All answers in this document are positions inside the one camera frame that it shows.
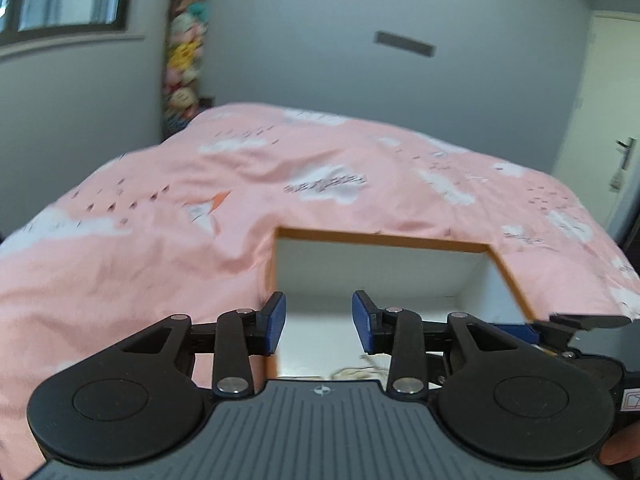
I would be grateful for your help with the person's right hand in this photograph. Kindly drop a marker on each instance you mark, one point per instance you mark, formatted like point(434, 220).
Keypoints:
point(622, 447)

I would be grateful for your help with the white door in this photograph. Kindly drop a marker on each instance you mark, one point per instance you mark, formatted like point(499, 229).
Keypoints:
point(605, 90)

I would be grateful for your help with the orange rimmed white box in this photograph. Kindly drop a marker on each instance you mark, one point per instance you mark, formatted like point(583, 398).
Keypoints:
point(380, 275)

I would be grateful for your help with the stack of plush toys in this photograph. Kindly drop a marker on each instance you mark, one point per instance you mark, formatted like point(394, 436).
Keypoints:
point(185, 55)

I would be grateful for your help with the dark wall plate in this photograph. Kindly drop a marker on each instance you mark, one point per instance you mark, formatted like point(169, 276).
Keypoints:
point(405, 44)

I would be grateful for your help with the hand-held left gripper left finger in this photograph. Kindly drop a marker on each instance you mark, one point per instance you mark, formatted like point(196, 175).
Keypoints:
point(274, 321)

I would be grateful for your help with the pink cloud print blanket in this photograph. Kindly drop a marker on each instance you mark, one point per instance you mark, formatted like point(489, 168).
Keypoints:
point(150, 240)

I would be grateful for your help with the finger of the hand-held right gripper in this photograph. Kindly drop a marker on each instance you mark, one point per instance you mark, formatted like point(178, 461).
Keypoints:
point(520, 330)
point(590, 321)

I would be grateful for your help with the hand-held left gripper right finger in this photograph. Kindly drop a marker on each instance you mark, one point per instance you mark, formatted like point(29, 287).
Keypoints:
point(361, 321)

